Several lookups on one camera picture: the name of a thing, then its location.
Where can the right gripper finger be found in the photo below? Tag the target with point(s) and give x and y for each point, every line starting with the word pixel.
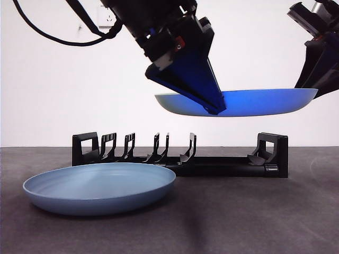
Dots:
pixel 310 71
pixel 331 76

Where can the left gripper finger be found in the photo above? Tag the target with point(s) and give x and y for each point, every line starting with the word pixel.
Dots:
pixel 180 88
pixel 198 58

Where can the green round plate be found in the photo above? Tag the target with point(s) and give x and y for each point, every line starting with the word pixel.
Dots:
pixel 259 103

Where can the blue round plate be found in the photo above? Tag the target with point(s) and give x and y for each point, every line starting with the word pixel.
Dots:
pixel 92 203

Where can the black plastic plate rack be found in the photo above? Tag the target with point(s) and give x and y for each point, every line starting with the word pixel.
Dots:
pixel 225 169

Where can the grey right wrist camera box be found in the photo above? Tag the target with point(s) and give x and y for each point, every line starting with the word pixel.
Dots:
pixel 302 18

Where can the white wall socket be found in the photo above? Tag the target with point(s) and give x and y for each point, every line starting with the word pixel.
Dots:
pixel 106 19

